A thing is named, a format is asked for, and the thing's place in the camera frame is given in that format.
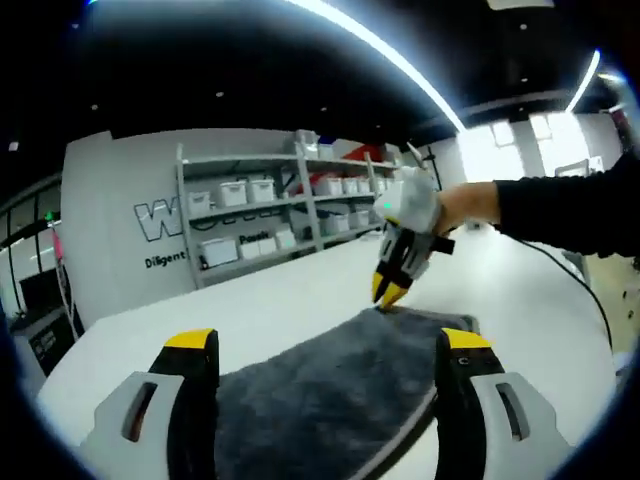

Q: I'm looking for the grey metal shelf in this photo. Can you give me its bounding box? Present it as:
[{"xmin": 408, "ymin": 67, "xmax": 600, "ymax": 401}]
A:
[{"xmin": 174, "ymin": 129, "xmax": 401, "ymax": 291}]

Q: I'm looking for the ceiling air vent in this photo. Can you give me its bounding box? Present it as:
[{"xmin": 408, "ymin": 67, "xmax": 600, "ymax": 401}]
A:
[{"xmin": 487, "ymin": 0, "xmax": 556, "ymax": 9}]

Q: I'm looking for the long ceiling light strip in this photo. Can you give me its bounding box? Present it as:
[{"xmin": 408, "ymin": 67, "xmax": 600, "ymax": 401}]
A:
[{"xmin": 289, "ymin": 0, "xmax": 464, "ymax": 132}]

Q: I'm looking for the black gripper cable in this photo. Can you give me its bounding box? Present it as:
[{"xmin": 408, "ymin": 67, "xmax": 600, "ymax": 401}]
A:
[{"xmin": 514, "ymin": 237, "xmax": 617, "ymax": 354}]

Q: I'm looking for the pink hanging tag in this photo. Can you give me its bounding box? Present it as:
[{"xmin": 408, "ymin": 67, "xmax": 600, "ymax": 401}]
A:
[{"xmin": 49, "ymin": 224, "xmax": 66, "ymax": 262}]

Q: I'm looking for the grey equipment cabinet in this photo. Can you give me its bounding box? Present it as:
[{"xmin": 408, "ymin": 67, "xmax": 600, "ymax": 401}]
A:
[{"xmin": 12, "ymin": 312, "xmax": 76, "ymax": 379}]

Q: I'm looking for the short ceiling light strip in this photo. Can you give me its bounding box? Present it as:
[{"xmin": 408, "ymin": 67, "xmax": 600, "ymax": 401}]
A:
[{"xmin": 564, "ymin": 49, "xmax": 602, "ymax": 114}]

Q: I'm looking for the row of white storage bins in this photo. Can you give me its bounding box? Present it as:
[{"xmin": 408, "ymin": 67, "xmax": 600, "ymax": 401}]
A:
[{"xmin": 187, "ymin": 130, "xmax": 401, "ymax": 269}]

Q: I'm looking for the grey towel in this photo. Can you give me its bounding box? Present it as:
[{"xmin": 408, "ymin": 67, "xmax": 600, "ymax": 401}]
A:
[{"xmin": 214, "ymin": 307, "xmax": 481, "ymax": 480}]

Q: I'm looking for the person's right hand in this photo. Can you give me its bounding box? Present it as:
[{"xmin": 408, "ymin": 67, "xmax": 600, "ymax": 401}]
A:
[{"xmin": 434, "ymin": 180, "xmax": 502, "ymax": 237}]

